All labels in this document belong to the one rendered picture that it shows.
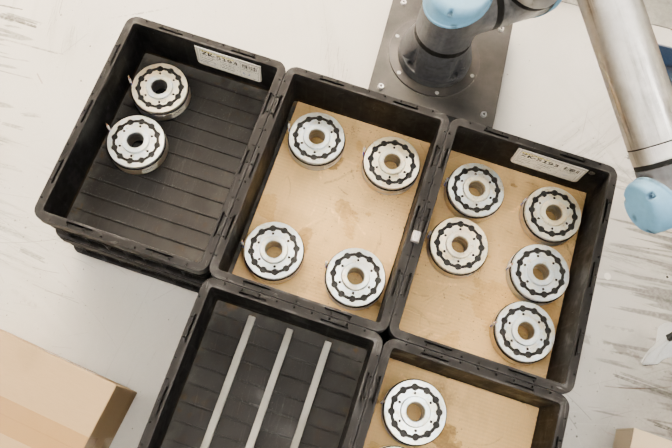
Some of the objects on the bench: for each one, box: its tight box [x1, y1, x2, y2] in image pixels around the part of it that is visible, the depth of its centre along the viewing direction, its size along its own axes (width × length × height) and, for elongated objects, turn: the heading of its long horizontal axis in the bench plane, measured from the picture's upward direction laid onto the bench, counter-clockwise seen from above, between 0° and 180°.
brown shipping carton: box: [0, 329, 137, 448], centre depth 121 cm, size 30×22×16 cm
